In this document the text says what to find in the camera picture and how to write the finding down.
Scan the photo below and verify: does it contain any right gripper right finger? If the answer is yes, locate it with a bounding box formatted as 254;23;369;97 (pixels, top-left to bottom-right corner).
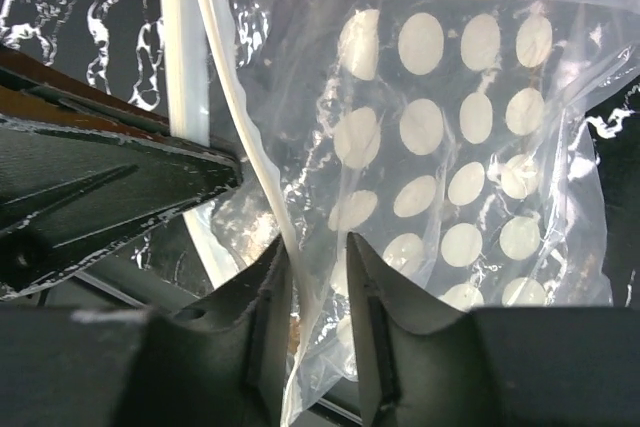
346;233;495;426

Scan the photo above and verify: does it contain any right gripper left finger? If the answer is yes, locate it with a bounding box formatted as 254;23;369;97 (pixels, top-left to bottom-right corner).
114;238;293;426

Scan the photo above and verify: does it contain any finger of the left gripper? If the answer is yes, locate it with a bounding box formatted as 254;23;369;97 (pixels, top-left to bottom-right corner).
0;44;244;298

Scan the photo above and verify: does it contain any polka dot zip bag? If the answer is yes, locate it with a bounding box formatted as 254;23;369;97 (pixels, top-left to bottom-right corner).
161;0;639;426

